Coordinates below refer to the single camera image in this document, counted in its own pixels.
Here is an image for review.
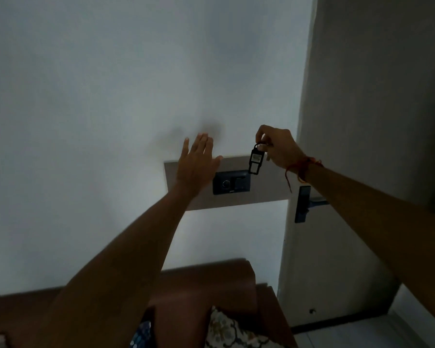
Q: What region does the black switch board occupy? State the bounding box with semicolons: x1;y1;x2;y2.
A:
212;170;251;196

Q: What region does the brown sofa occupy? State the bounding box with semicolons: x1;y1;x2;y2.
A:
0;259;298;348

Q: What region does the dark door handle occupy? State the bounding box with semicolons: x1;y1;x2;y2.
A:
294;185;329;224

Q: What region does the red thread wristband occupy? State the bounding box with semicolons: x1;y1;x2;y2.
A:
284;156;324;193

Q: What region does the blue patterned cushion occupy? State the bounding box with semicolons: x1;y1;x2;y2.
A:
129;320;153;348

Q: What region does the grey door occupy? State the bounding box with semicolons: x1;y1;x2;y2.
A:
276;0;435;329

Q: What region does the black key fob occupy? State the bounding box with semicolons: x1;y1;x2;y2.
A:
248;143;266;175

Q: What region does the person's right forearm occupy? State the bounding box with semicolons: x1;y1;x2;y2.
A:
300;161;435;332

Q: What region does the person's left forearm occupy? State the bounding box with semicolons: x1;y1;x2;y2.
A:
31;181;201;348

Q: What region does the wooden wall panel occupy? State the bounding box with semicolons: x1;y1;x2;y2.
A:
163;154;295;211

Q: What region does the floral cushion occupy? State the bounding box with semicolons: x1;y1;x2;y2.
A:
204;306;278;348

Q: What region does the person's left hand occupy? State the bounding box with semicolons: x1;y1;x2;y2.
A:
175;133;224;198

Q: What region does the person's right hand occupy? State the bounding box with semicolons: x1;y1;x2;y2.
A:
255;125;309;174

